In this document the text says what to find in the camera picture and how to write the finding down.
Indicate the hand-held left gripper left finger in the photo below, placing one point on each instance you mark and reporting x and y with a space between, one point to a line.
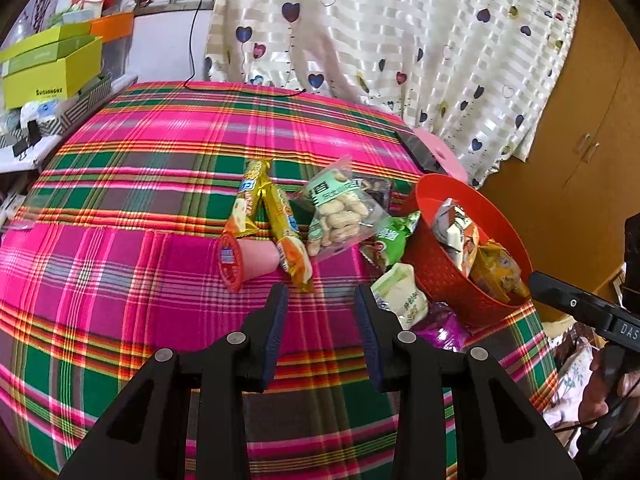
272 331

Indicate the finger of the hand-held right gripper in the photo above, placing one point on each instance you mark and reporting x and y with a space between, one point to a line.
565 300

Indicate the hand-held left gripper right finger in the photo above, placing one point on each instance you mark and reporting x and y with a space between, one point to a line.
367 331

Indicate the pale green snack packet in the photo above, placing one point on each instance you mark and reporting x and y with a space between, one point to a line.
402 295

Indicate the red plastic basket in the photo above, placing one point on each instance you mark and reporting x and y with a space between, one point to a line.
440 270

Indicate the clear peanut bag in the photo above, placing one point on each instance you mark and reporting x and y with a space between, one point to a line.
332 215

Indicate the person's right hand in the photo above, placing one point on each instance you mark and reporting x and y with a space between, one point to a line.
595 385

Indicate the purple snack packet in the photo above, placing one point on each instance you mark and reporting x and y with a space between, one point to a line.
440 327

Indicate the pink sausage stick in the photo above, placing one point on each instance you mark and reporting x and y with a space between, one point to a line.
255 260

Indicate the yellow crinkled snack packet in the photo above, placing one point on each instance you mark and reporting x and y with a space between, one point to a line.
495 267

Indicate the floral cloth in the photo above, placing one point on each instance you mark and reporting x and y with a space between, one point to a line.
565 390

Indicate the yellow long snack packet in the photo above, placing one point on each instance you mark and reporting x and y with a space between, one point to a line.
245 200
287 240

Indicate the white orange snack packet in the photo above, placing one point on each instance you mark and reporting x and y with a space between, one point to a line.
455 230

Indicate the dark snack packet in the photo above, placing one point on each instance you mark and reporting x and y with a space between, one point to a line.
377 192

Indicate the wooden cabinet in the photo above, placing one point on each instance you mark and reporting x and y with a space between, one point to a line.
590 135

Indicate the black smartphone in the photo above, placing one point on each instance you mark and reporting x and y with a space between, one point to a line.
417 150

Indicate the pink plastic stool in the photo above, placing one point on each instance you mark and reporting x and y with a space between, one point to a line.
445 152

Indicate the white heart print curtain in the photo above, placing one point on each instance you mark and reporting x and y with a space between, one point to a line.
400 60

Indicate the white shelf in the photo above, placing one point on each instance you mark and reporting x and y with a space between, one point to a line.
50 152

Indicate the black white striped box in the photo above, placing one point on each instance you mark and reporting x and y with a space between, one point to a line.
80 105

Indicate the clear plastic storage bin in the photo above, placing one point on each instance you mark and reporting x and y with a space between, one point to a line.
117 60

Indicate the yellow-green cardboard box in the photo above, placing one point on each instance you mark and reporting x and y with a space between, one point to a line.
45 77

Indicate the orange box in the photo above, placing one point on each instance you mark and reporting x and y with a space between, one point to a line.
112 27

